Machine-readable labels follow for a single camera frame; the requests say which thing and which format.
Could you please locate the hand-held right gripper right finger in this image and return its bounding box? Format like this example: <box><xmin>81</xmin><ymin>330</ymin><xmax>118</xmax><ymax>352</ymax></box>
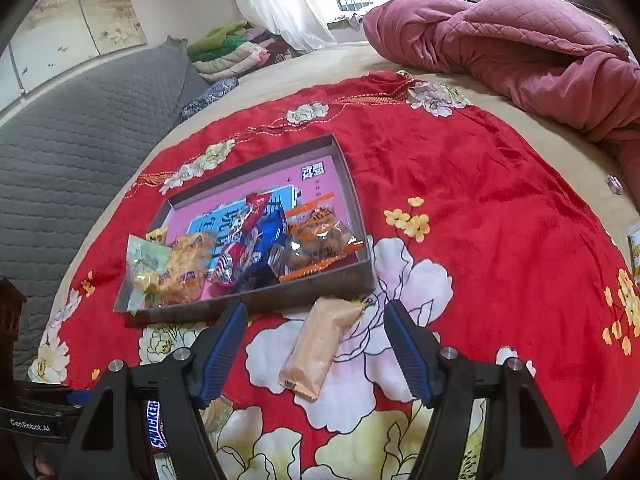
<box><xmin>384</xmin><ymin>300</ymin><xmax>586</xmax><ymax>480</ymax></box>

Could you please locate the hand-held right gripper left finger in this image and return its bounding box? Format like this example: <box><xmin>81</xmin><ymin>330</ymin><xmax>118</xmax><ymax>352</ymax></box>
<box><xmin>57</xmin><ymin>302</ymin><xmax>249</xmax><ymax>480</ymax></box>

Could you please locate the red snack packet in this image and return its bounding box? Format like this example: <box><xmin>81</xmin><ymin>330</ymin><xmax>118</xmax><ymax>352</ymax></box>
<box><xmin>212</xmin><ymin>191</ymin><xmax>271</xmax><ymax>288</ymax></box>

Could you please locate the orange wafer packet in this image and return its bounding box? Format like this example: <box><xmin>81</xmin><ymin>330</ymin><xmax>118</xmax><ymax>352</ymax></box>
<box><xmin>278</xmin><ymin>296</ymin><xmax>376</xmax><ymax>403</ymax></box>

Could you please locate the orange chips bag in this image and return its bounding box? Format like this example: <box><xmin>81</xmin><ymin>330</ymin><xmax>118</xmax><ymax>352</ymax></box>
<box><xmin>150</xmin><ymin>232</ymin><xmax>221</xmax><ymax>306</ymax></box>

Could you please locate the brown chocolate bar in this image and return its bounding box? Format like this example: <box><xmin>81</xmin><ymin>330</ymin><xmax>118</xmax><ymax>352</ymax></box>
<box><xmin>142</xmin><ymin>400</ymin><xmax>168</xmax><ymax>453</ymax></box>

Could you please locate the grey cardboard tray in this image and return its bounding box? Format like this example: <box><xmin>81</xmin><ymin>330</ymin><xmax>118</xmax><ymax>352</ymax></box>
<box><xmin>114</xmin><ymin>133</ymin><xmax>375</xmax><ymax>328</ymax></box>

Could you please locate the green clear snack packet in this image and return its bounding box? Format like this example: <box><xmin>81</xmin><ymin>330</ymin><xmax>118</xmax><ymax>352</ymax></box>
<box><xmin>125</xmin><ymin>234</ymin><xmax>173</xmax><ymax>313</ymax></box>

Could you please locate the blue cookie packet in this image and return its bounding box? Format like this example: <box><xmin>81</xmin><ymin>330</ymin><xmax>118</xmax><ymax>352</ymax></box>
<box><xmin>235</xmin><ymin>200</ymin><xmax>293</xmax><ymax>291</ymax></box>

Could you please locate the person's left hand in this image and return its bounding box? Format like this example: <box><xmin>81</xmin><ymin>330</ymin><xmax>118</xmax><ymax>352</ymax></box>
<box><xmin>31</xmin><ymin>447</ymin><xmax>60</xmax><ymax>480</ymax></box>

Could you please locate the dark wooden furniture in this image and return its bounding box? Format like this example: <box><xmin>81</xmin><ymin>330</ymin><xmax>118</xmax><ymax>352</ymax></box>
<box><xmin>0</xmin><ymin>276</ymin><xmax>28</xmax><ymax>361</ymax></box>

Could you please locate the clear orange-edged snack packet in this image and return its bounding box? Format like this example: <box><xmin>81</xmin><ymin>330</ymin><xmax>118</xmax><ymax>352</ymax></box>
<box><xmin>277</xmin><ymin>191</ymin><xmax>367</xmax><ymax>283</ymax></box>

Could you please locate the red floral blanket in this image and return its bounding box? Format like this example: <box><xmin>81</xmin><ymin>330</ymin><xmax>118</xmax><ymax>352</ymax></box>
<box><xmin>27</xmin><ymin>71</ymin><xmax>640</xmax><ymax>480</ymax></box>

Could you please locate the pink book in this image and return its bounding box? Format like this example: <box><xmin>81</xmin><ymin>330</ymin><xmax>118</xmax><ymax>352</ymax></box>
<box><xmin>165</xmin><ymin>147</ymin><xmax>361</xmax><ymax>306</ymax></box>

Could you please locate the grey quilted headboard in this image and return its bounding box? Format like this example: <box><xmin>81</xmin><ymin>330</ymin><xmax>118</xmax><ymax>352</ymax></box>
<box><xmin>0</xmin><ymin>36</ymin><xmax>211</xmax><ymax>381</ymax></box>

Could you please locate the yellow packet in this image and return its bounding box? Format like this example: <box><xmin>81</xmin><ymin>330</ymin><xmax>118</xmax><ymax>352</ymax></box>
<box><xmin>626</xmin><ymin>225</ymin><xmax>640</xmax><ymax>278</ymax></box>

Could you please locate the blue patterned cloth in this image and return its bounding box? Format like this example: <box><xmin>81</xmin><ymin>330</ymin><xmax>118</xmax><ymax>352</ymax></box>
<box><xmin>179</xmin><ymin>77</ymin><xmax>241</xmax><ymax>122</ymax></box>

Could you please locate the stack of folded clothes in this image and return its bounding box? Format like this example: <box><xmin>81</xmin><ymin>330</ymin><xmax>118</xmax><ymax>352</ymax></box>
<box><xmin>187</xmin><ymin>20</ymin><xmax>301</xmax><ymax>81</ymax></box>

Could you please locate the pink quilt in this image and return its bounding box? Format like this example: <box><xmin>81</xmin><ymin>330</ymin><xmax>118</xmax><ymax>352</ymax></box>
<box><xmin>362</xmin><ymin>0</ymin><xmax>640</xmax><ymax>196</ymax></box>

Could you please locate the white curtain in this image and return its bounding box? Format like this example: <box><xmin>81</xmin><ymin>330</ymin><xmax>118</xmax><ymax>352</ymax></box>
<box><xmin>225</xmin><ymin>0</ymin><xmax>338</xmax><ymax>53</ymax></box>

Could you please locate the painted wall panel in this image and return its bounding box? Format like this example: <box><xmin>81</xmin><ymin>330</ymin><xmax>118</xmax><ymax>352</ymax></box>
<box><xmin>0</xmin><ymin>0</ymin><xmax>148</xmax><ymax>111</ymax></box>

